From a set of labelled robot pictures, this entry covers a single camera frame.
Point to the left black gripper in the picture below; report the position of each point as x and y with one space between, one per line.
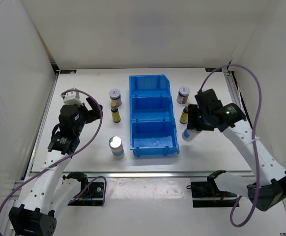
96 110

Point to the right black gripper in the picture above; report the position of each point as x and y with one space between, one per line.
193 110

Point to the silver-top white canister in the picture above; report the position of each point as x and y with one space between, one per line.
116 146
189 134

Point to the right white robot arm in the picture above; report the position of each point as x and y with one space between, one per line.
269 187

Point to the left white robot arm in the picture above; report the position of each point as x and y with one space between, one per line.
52 190

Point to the right small yellow-label bottle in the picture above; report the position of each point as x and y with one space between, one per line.
184 116

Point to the small yellow-label bottle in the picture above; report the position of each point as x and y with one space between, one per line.
184 116
115 113

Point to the left small yellow-label bottle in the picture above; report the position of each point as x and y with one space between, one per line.
115 113

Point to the left white-lid spice jar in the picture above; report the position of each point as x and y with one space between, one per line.
115 96

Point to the white-lid spice jar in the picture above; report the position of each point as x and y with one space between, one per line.
183 94
115 96

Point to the right white-lid spice jar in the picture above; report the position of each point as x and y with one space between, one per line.
183 94

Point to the blue three-compartment plastic bin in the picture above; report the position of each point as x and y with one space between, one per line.
152 123

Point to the left black corner label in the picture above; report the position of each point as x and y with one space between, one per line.
68 71

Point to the black corner label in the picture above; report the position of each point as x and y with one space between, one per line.
212 69
68 71

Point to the right black corner label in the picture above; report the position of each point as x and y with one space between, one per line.
212 69

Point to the left aluminium rail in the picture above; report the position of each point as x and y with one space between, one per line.
40 130

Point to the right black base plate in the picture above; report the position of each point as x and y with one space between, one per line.
203 198

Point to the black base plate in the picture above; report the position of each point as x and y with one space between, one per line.
203 198
94 195

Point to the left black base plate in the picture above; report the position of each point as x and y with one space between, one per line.
94 195

